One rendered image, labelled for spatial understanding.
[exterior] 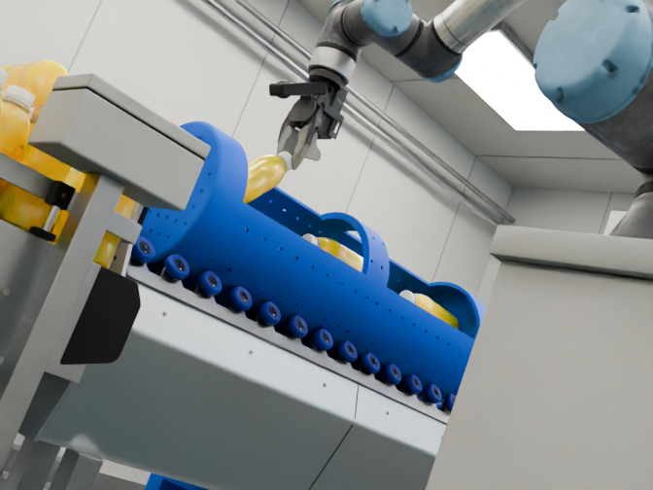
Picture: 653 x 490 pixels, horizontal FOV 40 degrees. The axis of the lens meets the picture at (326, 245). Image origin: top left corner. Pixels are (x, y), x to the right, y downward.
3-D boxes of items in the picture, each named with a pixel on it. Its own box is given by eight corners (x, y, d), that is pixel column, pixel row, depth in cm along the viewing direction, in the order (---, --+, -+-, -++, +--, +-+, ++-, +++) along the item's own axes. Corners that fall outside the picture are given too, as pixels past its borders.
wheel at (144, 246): (156, 241, 146) (149, 247, 147) (135, 229, 144) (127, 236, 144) (157, 262, 144) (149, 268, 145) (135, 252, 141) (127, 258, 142)
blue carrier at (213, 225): (464, 420, 202) (513, 306, 206) (170, 279, 145) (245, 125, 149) (380, 382, 223) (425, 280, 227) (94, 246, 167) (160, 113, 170)
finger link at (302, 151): (320, 178, 175) (329, 136, 178) (299, 164, 171) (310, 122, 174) (308, 180, 177) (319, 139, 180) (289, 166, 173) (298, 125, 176)
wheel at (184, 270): (191, 260, 151) (184, 264, 152) (171, 248, 149) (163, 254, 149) (191, 280, 148) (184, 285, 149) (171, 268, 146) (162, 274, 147)
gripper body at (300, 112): (335, 142, 179) (356, 89, 181) (307, 122, 173) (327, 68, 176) (310, 142, 184) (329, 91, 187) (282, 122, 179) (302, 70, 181)
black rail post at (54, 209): (53, 242, 120) (78, 189, 122) (35, 233, 118) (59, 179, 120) (47, 240, 122) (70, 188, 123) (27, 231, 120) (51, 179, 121)
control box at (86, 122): (185, 212, 121) (213, 145, 123) (60, 144, 108) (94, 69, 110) (146, 207, 128) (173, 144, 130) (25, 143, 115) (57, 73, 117)
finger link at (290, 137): (294, 179, 180) (315, 139, 181) (274, 166, 176) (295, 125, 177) (286, 176, 182) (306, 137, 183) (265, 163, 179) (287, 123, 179)
